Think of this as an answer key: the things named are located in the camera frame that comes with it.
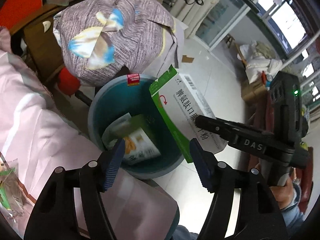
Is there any orange snack bag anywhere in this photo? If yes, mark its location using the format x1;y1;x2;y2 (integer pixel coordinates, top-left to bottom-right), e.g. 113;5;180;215
122;114;161;165

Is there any green white medicine box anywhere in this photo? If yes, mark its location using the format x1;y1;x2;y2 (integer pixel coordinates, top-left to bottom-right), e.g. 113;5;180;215
149;66;227;163

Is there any green melon seed packet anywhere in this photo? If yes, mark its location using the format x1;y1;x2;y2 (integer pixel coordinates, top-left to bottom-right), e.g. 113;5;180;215
0;158;28;218

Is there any teal plastic trash bin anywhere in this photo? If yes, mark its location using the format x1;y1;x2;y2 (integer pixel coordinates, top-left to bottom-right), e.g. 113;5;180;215
88;75;184;180

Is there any person right hand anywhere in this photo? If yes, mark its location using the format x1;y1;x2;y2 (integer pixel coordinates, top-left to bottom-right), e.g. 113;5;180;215
270;177;295;209

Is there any white bags pile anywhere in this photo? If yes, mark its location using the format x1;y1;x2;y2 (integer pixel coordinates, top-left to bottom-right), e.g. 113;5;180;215
237;41;283;83

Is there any pink plaid quilt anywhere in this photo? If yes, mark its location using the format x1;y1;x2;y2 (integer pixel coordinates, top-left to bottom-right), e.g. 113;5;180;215
1;27;178;239

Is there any blue jeans leg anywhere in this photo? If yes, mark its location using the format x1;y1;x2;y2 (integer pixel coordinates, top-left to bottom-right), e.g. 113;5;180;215
281;180;304;236

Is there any cardboard scrap on floor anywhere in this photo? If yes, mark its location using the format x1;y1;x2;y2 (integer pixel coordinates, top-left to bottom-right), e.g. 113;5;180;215
182;55;194;63

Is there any red round stool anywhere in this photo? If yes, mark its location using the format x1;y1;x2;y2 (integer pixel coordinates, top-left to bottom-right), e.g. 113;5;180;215
57;67;81;96

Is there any white curtain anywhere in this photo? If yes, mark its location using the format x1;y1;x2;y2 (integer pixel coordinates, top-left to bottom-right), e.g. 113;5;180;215
170;0;220;38

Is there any purple striped cloth bundle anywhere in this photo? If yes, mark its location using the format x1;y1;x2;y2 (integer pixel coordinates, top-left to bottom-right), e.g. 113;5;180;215
53;0;184;87

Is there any brown wooden cabinet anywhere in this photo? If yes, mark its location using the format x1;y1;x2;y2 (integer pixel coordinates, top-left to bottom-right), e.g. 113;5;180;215
9;4;65;85

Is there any red gift box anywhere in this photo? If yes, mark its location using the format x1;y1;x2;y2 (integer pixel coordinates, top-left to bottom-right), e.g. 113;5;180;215
1;0;42;29

